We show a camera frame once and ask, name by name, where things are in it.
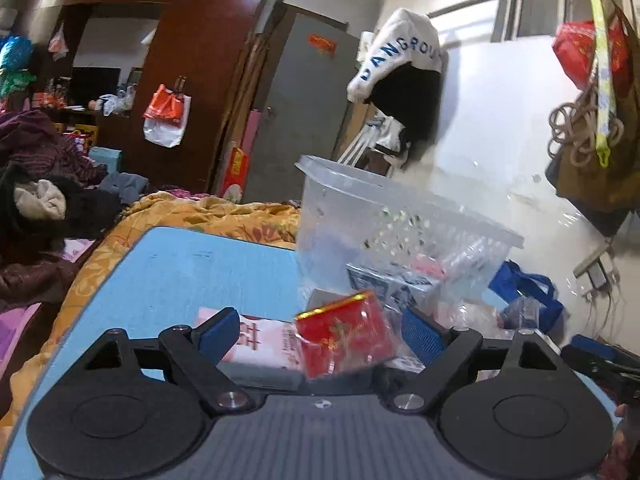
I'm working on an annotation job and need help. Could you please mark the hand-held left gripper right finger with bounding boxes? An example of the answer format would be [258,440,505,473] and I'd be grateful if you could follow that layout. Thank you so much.
[391,305,572,415]

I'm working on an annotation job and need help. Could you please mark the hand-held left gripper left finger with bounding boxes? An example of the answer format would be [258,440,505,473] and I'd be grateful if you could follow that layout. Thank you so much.
[80,306,252,414]

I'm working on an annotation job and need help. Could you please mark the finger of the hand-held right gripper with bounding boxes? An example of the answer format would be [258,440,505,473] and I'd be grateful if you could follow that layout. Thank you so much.
[561,334,640,376]

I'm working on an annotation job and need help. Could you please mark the pink white box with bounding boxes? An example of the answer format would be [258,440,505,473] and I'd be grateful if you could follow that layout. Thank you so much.
[194,306,307,392]

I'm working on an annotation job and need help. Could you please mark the red foil packet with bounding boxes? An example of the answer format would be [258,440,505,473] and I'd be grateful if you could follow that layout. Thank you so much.
[294,291,396,380]

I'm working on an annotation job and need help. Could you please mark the clear plastic basket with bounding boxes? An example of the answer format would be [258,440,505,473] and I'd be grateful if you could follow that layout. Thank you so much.
[294,154,525,311]

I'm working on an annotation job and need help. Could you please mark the person's right hand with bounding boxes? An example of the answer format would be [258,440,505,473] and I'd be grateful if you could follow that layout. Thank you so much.
[607,402,632,480]

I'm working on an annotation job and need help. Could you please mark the clear plastic wrap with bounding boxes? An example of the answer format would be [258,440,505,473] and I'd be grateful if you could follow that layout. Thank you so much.
[434,280,507,332]

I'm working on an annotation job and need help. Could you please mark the blue patterned card box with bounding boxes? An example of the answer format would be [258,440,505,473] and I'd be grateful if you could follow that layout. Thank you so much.
[346,261,433,307]

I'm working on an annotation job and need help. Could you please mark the blue tote bag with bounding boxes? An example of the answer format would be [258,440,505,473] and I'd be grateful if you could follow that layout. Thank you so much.
[489,260,563,333]

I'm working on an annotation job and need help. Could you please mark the orange floral blanket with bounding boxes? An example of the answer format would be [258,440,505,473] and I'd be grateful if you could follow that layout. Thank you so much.
[0,191,303,433]

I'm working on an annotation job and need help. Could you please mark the brown hanging bag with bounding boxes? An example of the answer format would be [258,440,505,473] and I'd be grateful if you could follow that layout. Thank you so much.
[545,5,640,237]

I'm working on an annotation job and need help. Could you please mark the red gift box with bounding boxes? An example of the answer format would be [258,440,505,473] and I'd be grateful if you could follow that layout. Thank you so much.
[220,147,250,202]

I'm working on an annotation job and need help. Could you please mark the grey cloth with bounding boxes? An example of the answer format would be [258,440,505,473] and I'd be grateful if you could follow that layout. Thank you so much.
[97,172,151,206]

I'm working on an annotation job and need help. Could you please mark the white clothes hangers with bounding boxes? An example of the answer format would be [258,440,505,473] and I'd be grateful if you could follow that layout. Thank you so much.
[337,117,386,166]

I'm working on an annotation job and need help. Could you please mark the pink board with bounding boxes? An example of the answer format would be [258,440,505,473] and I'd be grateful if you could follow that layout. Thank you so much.
[244,109,264,162]

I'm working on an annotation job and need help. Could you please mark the teal box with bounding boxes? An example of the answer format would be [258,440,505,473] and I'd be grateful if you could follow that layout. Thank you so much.
[89,147,123,174]

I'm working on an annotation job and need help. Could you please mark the beige cloth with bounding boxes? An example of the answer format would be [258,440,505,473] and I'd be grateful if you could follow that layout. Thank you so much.
[14,180,67,222]

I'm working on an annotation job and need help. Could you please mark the orange white plastic bag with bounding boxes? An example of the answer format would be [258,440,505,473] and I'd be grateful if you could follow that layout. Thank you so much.
[142,84,192,149]

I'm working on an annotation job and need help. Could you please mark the grey metal door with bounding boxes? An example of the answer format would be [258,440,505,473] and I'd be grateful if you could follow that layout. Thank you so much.
[242,12,362,206]

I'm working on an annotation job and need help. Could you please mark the red patterned bag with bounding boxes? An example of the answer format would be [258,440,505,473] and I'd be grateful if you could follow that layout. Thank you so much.
[65,130,94,154]

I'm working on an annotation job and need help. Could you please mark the pile of dark clothes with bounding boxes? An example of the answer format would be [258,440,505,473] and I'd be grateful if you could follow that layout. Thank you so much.
[0,110,123,307]

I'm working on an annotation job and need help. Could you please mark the cardboard sheets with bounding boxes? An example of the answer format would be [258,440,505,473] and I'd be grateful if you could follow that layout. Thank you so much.
[220,0,282,196]

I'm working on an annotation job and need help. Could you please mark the black television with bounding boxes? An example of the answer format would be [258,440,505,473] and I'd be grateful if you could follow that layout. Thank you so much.
[70,66,121,106]

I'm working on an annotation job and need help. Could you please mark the red plastic bag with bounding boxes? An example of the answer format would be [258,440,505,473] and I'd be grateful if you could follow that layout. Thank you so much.
[552,20,631,91]

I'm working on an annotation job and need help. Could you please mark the brown wooden wardrobe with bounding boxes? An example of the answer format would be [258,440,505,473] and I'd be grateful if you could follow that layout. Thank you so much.
[10,0,278,195]

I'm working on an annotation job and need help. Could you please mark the white and black hanging jacket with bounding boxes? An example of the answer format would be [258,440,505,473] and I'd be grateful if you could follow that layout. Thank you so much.
[347,8,446,103]

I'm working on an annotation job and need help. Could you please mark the red door sticker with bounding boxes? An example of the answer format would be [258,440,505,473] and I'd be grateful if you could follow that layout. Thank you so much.
[307,33,337,57]

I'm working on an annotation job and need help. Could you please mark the pink plastic bag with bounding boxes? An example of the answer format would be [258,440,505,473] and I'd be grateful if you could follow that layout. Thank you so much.
[47,22,70,61]

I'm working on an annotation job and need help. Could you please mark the window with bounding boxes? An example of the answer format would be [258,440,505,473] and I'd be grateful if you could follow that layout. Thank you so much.
[492,0,636,43]

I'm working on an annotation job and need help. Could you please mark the blue foil bag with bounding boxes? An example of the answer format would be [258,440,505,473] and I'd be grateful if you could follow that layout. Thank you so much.
[0,35,34,72]

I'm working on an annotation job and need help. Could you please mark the wall power strip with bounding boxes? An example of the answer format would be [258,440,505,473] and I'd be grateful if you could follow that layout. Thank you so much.
[572,240,621,302]

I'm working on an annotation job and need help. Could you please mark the coiled beige rope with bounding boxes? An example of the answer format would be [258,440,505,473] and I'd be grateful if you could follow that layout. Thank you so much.
[547,87,626,171]

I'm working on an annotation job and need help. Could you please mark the yellow green strap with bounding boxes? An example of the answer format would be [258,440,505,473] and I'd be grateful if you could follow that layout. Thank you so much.
[582,0,618,167]

